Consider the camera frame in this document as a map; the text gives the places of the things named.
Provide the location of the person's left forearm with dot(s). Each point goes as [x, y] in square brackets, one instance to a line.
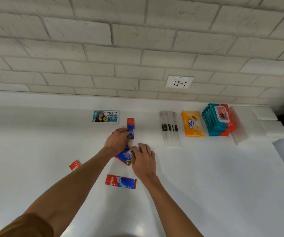
[70, 190]

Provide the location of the toothbrush in clear wrapper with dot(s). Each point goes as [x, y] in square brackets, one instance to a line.
[168, 128]
[163, 128]
[172, 129]
[176, 130]

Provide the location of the orange wet wipes pack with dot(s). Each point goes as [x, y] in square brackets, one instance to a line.
[193, 124]

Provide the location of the small white packet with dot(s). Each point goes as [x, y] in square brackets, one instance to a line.
[275, 130]
[264, 113]

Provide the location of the person's right hand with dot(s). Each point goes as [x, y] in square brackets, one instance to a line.
[144, 165]

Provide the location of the white wall socket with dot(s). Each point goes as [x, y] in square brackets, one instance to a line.
[179, 82]

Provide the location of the person's left hand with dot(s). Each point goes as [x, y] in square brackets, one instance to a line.
[116, 141]

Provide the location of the person's left fingers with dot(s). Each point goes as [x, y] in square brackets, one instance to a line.
[124, 133]

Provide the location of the red blue toothpaste sachet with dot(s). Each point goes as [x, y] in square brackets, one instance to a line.
[122, 157]
[120, 181]
[131, 123]
[74, 165]

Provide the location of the person's right forearm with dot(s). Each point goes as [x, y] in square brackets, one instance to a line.
[167, 207]

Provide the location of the brown sleeve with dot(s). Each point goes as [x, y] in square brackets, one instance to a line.
[26, 227]

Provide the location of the stack of teal wipes packs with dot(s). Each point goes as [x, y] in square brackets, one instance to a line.
[218, 119]

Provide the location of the teal shampoo sachet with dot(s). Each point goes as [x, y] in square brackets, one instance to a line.
[106, 116]

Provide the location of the person's right thumb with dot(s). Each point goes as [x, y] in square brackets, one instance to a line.
[133, 149]

